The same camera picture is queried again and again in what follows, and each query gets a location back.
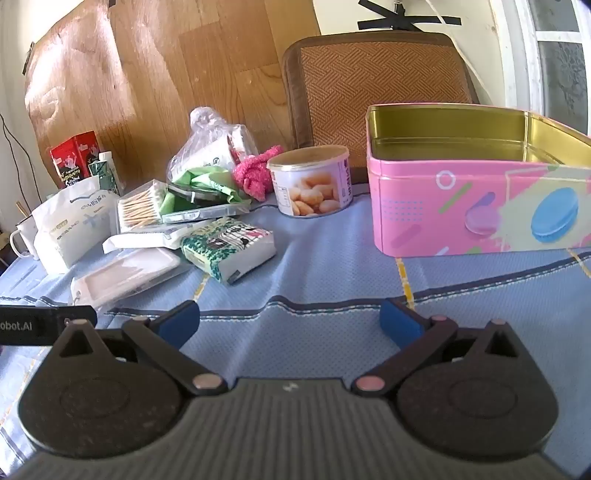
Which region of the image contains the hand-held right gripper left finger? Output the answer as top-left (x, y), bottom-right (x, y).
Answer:
top-left (53, 300), bottom-right (229, 397)

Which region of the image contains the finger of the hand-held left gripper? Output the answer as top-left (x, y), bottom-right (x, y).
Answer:
top-left (0, 305), bottom-right (99, 347)

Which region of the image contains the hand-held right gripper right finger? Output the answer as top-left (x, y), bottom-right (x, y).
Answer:
top-left (353, 298), bottom-right (525, 397)

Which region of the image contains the clear plastic card case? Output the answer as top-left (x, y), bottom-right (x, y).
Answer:
top-left (70, 248), bottom-right (182, 311)

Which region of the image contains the green printed tissue pack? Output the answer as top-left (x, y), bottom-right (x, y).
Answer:
top-left (180, 216), bottom-right (275, 284)

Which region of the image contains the pink macaron print tin box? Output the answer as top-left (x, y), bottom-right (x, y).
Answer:
top-left (366, 104), bottom-right (591, 257)

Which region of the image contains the green packet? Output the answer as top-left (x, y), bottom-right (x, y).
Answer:
top-left (161, 168), bottom-right (243, 217)

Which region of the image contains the pink fluffy cloth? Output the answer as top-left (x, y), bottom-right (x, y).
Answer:
top-left (232, 145), bottom-right (283, 202)

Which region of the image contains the white soft packet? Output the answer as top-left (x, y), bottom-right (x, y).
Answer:
top-left (31, 178), bottom-right (121, 275)

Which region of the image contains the white flat pack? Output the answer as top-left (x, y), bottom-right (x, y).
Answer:
top-left (102, 226), bottom-right (185, 254)

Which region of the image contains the blue tablecloth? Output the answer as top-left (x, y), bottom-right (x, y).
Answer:
top-left (0, 180), bottom-right (591, 462)

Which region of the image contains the white mug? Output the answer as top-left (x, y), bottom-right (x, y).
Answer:
top-left (9, 217), bottom-right (42, 261)

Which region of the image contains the clear flat plastic box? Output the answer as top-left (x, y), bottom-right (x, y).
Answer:
top-left (161, 202), bottom-right (251, 226)

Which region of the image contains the clear box of cotton swabs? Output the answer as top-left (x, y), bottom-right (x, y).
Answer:
top-left (116, 181), bottom-right (169, 234)

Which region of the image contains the green and white small carton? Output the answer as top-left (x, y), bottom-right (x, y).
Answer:
top-left (89, 151), bottom-right (125, 197)

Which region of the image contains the round biscuit can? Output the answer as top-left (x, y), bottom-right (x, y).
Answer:
top-left (267, 144), bottom-right (354, 217)

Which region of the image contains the red carton box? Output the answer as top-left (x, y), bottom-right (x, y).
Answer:
top-left (50, 130), bottom-right (100, 189)

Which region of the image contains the clear plastic bag of packets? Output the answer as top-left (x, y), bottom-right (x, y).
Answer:
top-left (167, 107), bottom-right (259, 183)

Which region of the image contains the chair with woven brown cushion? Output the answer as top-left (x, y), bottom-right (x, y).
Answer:
top-left (281, 32), bottom-right (481, 181)

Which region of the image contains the brown wood-grain sheet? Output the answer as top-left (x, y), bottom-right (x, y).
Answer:
top-left (22, 0), bottom-right (324, 195)

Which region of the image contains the black tape cross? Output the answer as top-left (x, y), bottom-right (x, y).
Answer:
top-left (358, 0), bottom-right (462, 33)

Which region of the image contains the black cable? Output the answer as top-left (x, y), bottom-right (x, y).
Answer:
top-left (0, 113), bottom-right (47, 204)

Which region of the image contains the white window frame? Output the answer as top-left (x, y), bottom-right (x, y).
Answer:
top-left (489, 0), bottom-right (591, 139)

